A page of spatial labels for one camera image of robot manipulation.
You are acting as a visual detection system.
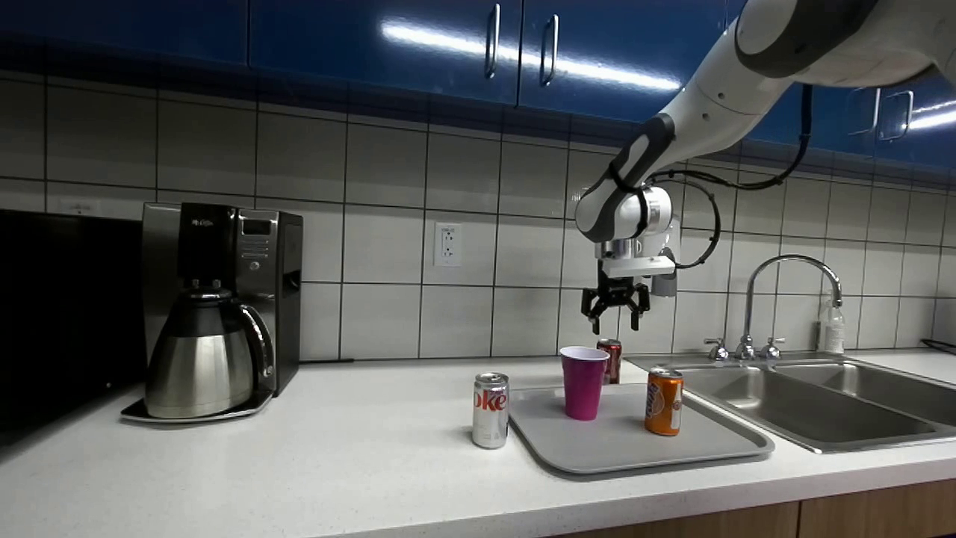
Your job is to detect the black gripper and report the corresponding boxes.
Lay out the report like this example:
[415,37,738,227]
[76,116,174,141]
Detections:
[581,276,651,334]

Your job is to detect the brown root beer can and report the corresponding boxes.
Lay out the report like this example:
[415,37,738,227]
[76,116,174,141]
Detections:
[597,339,621,386]

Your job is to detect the orange soda can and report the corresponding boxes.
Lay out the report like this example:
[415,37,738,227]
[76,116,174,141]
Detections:
[645,364,684,437]

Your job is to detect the silver diet soda can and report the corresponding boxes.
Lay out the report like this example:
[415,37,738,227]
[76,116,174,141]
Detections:
[473,371,512,449]

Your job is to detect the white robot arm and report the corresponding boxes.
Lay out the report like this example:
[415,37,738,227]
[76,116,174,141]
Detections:
[573,0,956,333]

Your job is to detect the grey plastic tray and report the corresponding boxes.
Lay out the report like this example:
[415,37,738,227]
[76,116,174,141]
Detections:
[512,382,775,478]

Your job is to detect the magenta plastic cup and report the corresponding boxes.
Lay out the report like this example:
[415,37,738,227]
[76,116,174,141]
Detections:
[558,346,608,422]

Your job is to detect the chrome gooseneck faucet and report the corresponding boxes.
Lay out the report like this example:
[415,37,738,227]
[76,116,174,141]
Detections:
[703,250,848,364]

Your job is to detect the clear soap bottle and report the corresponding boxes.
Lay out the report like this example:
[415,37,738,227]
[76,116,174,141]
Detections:
[815,301,845,352]

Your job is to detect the stainless steel double sink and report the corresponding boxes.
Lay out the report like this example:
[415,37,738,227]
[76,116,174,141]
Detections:
[684,358,956,455]

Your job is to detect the blue upper cabinets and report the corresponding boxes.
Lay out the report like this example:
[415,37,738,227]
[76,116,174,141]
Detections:
[0,0,956,182]

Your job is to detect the black coffee maker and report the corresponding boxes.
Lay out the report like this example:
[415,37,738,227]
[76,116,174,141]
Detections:
[122,204,303,427]

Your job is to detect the steel coffee carafe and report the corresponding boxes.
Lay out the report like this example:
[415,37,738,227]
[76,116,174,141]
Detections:
[143,294,273,422]

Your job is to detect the black microwave oven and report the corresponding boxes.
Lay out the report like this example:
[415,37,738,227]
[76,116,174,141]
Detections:
[0,210,148,445]

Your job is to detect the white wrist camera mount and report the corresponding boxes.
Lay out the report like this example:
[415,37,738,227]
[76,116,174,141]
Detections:
[600,258,679,297]

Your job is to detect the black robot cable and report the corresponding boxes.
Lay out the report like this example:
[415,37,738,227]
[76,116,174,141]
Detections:
[645,82,815,276]

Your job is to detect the white wall outlet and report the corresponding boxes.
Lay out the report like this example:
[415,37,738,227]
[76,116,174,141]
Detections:
[434,221,464,268]

